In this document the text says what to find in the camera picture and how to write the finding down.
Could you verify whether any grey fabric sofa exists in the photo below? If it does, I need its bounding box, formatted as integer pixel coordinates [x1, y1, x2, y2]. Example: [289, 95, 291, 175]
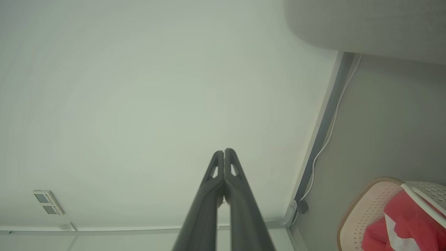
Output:
[284, 0, 446, 65]

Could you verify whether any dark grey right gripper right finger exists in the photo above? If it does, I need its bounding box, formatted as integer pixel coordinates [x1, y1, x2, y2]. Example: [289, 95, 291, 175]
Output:
[225, 149, 276, 251]

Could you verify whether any white double wall socket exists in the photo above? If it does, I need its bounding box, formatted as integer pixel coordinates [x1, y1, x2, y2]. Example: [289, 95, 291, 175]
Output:
[33, 190, 65, 216]

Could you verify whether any red cloth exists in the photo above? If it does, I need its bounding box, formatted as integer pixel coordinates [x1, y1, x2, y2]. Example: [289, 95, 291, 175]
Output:
[362, 190, 446, 251]

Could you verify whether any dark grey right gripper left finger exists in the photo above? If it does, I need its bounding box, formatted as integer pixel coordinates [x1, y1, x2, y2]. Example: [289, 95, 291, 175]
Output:
[172, 151, 225, 251]

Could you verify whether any beige perforated laundry basket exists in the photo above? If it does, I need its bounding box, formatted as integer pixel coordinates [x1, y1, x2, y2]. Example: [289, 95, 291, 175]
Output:
[336, 177, 446, 251]

